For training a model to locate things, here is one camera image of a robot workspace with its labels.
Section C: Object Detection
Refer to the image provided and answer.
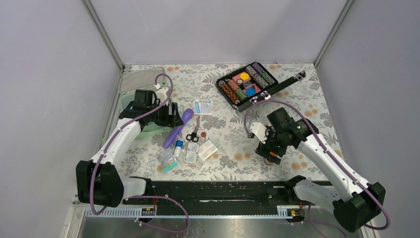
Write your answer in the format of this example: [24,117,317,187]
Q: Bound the white blue plaster box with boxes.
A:
[193,100,212,115]

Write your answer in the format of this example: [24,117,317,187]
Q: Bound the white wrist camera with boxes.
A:
[155,84,170,105]
[250,122,267,144]

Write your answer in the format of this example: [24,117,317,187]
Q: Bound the black handled scissors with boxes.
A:
[186,116,200,142]

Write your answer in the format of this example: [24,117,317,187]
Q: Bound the mint green medicine kit case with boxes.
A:
[118,67,178,140]

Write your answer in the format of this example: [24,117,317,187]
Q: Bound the alcohol wipes clear bag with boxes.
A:
[184,142,199,164]

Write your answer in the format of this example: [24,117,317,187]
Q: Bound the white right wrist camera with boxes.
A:
[250,122,267,144]

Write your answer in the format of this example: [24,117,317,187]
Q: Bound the teal item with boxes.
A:
[158,151,179,174]

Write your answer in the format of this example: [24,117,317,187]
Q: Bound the brown bottle orange cap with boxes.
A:
[264,152,279,165]

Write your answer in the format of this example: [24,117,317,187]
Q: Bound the black poker chip case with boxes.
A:
[215,62,306,112]

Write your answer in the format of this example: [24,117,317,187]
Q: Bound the gauze pads clear bag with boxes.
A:
[198,140,218,161]

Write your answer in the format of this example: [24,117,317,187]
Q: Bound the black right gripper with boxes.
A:
[256,125,291,165]

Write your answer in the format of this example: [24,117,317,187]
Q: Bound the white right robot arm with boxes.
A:
[249,108,386,233]

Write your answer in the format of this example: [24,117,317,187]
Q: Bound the white slotted cable duct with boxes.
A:
[84,207,305,219]

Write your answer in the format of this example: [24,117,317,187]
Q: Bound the white bandage roll blue label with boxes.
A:
[173,140,184,159]

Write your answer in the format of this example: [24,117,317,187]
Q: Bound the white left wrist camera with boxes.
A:
[155,84,170,105]

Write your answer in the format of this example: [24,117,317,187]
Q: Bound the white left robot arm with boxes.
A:
[76,87,184,207]

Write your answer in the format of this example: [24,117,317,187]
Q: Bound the purple flashlight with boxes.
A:
[163,109,194,149]

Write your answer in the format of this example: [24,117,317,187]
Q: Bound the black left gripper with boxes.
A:
[147,100,183,127]

